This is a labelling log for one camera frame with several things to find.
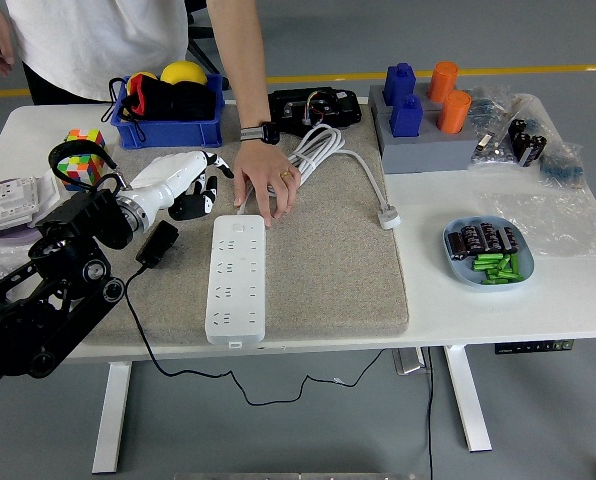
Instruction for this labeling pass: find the person's left hand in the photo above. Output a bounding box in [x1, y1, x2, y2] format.
[231, 139, 303, 227]

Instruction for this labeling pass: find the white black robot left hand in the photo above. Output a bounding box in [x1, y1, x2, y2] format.
[126, 149, 235, 222]

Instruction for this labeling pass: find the black plug adapter with cord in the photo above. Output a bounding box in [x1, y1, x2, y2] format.
[122, 219, 389, 407]

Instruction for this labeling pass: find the white power strip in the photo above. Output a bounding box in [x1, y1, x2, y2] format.
[204, 214, 269, 347]

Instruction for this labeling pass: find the black wristwatch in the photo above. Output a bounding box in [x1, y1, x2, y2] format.
[239, 120, 282, 146]

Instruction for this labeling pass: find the blue plastic bin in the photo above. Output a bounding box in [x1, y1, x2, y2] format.
[112, 73, 227, 150]

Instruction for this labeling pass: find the colourful puzzle cube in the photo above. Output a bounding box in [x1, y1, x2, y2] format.
[57, 128, 107, 192]

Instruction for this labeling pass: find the black open electronic device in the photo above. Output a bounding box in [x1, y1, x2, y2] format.
[266, 85, 364, 136]

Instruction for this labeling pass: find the small yellow ball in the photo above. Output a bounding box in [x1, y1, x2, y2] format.
[127, 72, 159, 94]

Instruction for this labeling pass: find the large yellow ball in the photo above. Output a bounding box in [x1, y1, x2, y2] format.
[160, 60, 209, 86]

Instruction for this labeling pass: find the person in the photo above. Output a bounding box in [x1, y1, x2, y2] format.
[2, 0, 219, 106]

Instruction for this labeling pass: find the white cover plate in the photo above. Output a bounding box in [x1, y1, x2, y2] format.
[35, 169, 62, 214]

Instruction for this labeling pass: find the grey-brown mat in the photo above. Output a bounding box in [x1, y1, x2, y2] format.
[72, 99, 412, 346]

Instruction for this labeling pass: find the blue plastic block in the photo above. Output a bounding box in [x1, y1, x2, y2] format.
[390, 93, 424, 139]
[382, 62, 418, 107]

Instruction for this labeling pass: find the grey holder block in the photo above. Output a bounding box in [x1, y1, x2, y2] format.
[380, 110, 483, 175]
[368, 83, 474, 119]

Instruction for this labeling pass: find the orange plastic cylinder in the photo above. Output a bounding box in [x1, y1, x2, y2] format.
[436, 89, 474, 134]
[427, 60, 460, 104]

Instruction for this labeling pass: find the black capacitor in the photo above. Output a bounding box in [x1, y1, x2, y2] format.
[497, 227, 520, 254]
[461, 225, 484, 251]
[479, 223, 502, 251]
[449, 232, 472, 260]

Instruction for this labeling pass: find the light blue dish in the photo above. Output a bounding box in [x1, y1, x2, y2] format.
[442, 214, 536, 292]

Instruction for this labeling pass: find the clear bag of blue resistors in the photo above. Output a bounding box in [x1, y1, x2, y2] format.
[465, 84, 514, 134]

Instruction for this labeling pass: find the clear bag of silver parts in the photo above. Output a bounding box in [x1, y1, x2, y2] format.
[467, 127, 522, 169]

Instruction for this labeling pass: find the silver box under table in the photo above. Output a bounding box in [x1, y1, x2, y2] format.
[391, 348, 429, 376]

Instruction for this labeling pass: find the white table leg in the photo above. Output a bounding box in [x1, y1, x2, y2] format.
[443, 344, 493, 454]
[91, 360, 133, 475]

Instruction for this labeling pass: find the clear bag of black capacitors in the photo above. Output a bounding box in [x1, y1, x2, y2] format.
[505, 94, 554, 169]

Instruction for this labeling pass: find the empty clear plastic bag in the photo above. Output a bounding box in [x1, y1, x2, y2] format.
[482, 187, 596, 260]

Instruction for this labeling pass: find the clear bag of blue components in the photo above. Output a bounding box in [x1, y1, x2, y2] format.
[537, 142, 588, 190]

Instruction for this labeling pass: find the black table control panel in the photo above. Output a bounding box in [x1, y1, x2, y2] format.
[494, 340, 576, 356]

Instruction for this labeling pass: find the black red drawstring pouch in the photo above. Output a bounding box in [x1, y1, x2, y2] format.
[108, 77, 218, 141]

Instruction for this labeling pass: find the white power strip cord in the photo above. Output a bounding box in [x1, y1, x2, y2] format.
[237, 124, 404, 231]

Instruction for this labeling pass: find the white wall socket panel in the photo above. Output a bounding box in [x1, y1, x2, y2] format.
[0, 175, 42, 236]

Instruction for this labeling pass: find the thin black hanging cable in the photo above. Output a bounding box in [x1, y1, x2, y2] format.
[424, 346, 437, 480]

